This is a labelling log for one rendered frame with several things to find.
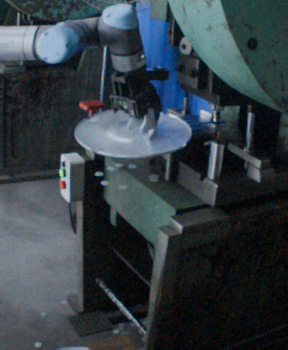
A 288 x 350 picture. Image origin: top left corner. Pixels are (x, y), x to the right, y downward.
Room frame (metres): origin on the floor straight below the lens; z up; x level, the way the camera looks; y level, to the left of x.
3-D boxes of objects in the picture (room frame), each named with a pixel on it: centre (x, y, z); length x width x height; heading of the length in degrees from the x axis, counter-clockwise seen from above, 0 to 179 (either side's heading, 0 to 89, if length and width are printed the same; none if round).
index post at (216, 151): (1.24, -0.18, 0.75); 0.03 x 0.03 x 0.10; 30
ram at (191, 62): (1.43, -0.16, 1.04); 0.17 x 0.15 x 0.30; 120
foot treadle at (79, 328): (1.38, -0.08, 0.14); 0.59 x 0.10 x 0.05; 120
